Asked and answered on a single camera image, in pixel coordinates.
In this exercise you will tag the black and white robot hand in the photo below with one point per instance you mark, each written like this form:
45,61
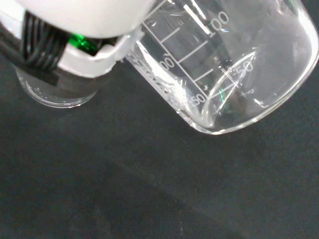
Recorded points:
87,17

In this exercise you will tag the black bench cloth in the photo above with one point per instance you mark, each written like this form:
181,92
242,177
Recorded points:
149,186

